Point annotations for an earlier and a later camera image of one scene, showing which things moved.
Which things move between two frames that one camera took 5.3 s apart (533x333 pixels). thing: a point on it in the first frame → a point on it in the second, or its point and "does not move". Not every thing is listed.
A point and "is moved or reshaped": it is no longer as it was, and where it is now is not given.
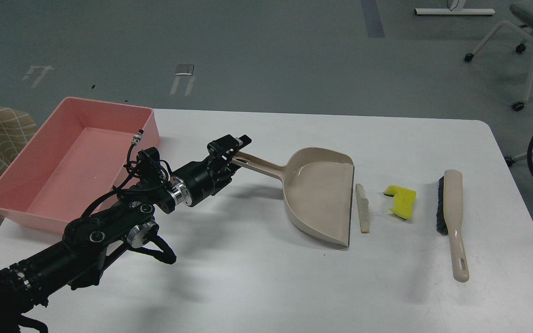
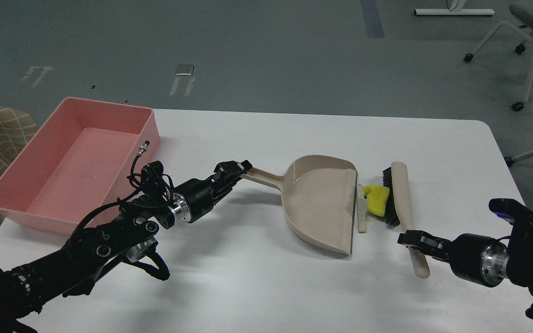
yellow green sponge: (404, 200) → (377, 197)
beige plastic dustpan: (318, 185) is moved or reshaped
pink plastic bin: (77, 156) does not move
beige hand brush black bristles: (449, 210) → (400, 213)
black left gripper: (200, 179) → (193, 199)
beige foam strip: (363, 209) does not move
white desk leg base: (456, 12) does not move
